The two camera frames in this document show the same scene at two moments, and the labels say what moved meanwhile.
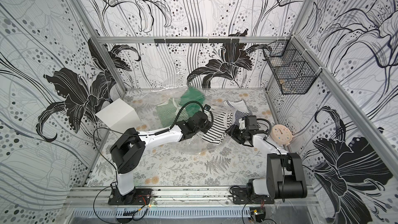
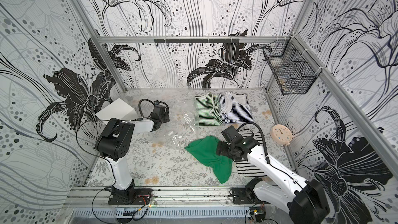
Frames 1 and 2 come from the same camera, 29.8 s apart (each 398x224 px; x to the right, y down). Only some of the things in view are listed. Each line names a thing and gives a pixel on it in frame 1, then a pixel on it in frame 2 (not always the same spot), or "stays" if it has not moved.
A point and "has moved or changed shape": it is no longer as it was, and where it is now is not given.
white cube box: [118, 116] stays
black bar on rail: [196, 40] stays
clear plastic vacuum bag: [165, 107] has moved or changed shape
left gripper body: [202, 126] -> [164, 118]
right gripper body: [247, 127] -> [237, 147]
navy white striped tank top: [242, 110] has moved or changed shape
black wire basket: [293, 69] stays
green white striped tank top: [168, 112] -> [207, 110]
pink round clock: [281, 134] stays
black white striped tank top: [222, 120] -> [243, 168]
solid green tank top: [192, 94] -> [205, 149]
